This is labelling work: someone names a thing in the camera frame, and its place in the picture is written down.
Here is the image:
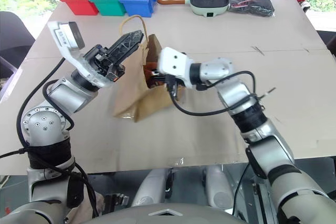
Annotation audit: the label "silver robot right leg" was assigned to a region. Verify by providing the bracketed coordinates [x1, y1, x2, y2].
[205, 165, 235, 212]

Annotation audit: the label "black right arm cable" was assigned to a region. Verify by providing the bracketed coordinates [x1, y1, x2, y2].
[166, 70, 264, 116]

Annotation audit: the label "mint green electric frying pan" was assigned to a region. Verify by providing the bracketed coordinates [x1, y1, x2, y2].
[157, 0, 232, 18]

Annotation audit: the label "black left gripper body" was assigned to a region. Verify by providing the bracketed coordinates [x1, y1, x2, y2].
[83, 45, 126, 82]

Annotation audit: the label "black zip tie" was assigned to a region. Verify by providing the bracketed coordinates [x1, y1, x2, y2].
[256, 87, 277, 99]

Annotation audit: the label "black chair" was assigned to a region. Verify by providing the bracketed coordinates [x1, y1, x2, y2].
[0, 11, 36, 78]

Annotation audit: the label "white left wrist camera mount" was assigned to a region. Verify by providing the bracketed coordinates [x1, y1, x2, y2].
[47, 20, 117, 89]

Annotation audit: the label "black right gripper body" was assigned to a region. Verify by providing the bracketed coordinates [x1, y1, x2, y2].
[164, 74, 185, 91]

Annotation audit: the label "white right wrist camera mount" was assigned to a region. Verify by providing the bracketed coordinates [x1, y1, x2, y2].
[157, 47, 197, 89]

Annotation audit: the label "silver robot leg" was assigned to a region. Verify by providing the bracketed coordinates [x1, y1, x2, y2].
[205, 165, 235, 212]
[130, 167, 169, 208]

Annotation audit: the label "blue plastic bin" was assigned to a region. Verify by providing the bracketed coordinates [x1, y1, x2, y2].
[119, 0, 158, 18]

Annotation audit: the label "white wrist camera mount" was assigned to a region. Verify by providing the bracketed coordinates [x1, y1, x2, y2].
[47, 20, 117, 89]
[157, 47, 197, 89]

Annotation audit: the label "black items in plastic bag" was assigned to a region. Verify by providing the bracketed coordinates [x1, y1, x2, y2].
[226, 0, 276, 19]

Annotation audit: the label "brown paper bag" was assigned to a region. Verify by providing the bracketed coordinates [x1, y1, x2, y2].
[112, 15, 187, 123]

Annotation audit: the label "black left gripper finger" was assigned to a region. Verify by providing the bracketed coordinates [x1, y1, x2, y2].
[110, 36, 144, 65]
[107, 30, 144, 56]

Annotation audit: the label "silver robot left leg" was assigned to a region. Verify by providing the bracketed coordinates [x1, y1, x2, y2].
[130, 167, 169, 208]

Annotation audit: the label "silver robot torso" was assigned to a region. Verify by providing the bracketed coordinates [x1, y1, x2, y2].
[0, 200, 238, 224]

